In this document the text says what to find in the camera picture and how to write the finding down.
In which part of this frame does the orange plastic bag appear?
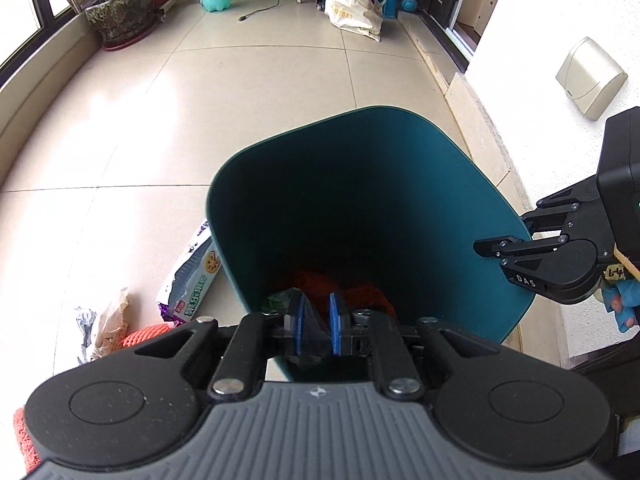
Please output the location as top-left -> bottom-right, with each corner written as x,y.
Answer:
293,271 -> 341,309

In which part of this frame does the purple white biscuit package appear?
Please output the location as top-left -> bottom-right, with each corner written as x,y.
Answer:
156,221 -> 222,325

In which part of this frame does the teal plastic trash bin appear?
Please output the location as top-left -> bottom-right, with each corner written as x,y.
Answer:
206,106 -> 533,359

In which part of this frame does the knotted white plastic bag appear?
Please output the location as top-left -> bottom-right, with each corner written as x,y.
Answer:
88,288 -> 130,361

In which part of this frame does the grey green wrapper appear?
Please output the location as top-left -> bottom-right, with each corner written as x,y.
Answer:
262,288 -> 295,313

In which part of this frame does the blue gloved hand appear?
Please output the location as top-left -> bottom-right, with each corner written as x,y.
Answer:
601,278 -> 640,333

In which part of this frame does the crumpled grey plastic bag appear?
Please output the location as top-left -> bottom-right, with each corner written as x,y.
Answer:
74,307 -> 96,364

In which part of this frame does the small blue ball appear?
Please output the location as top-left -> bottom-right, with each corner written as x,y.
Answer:
400,0 -> 418,13

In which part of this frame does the red fuzzy slipper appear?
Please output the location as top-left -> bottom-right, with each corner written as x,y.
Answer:
13,408 -> 41,474

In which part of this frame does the white tote bag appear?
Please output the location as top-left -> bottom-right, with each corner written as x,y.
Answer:
323,0 -> 383,42

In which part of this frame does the dark ceramic plant pot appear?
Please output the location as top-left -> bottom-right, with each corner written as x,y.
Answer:
85,0 -> 156,50

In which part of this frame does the beige wall socket cover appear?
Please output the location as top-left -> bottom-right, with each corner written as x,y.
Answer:
555,37 -> 628,122

